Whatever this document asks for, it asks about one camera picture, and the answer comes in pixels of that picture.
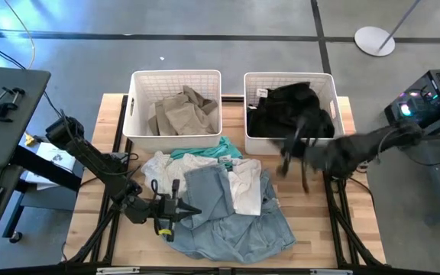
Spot white plastic laundry basket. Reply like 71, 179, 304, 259
242, 71, 345, 156
122, 69, 223, 154

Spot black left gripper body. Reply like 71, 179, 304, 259
151, 197, 185, 242

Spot round white stand base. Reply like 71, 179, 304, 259
353, 25, 396, 57

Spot yellow floor cable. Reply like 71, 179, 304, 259
4, 0, 37, 70

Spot teal shirt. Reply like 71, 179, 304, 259
170, 136, 244, 171

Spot grey stand pole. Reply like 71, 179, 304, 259
378, 0, 422, 51

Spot silver metal bracket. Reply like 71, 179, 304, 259
309, 269, 354, 275
95, 267, 141, 275

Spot black soft shirt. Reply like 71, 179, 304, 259
256, 82, 322, 127

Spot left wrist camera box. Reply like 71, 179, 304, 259
170, 178, 182, 200

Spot grey desk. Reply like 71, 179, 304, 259
0, 67, 52, 263

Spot white crumpled garment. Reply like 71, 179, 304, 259
141, 150, 190, 199

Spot beige khaki garment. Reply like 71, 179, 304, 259
147, 86, 220, 138

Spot white printed paper sheet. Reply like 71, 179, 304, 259
35, 141, 76, 173

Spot black clamp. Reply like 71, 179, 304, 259
0, 86, 26, 124

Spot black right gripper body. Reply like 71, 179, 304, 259
280, 135, 332, 173

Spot cream white shirt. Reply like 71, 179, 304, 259
170, 152, 263, 217

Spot black desk leg frame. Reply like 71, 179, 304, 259
2, 147, 82, 244

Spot light blue jeans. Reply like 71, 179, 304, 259
158, 163, 297, 265

